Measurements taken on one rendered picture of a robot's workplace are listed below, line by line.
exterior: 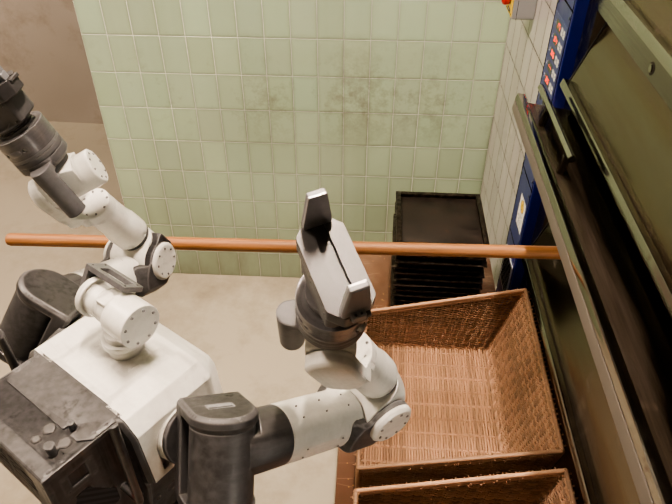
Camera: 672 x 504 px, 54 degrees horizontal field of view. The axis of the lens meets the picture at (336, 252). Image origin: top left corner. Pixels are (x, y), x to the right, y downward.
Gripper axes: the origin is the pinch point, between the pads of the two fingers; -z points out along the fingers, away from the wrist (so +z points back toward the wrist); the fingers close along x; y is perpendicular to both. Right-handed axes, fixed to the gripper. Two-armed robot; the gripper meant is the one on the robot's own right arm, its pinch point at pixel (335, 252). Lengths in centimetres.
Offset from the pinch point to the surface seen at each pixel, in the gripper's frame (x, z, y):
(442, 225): 52, 120, 61
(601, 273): -1, 41, 49
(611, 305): -7, 37, 46
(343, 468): -4, 123, 4
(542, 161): 28, 51, 58
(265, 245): 42, 74, 2
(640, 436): -26.5, 24.6, 31.4
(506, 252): 19, 72, 51
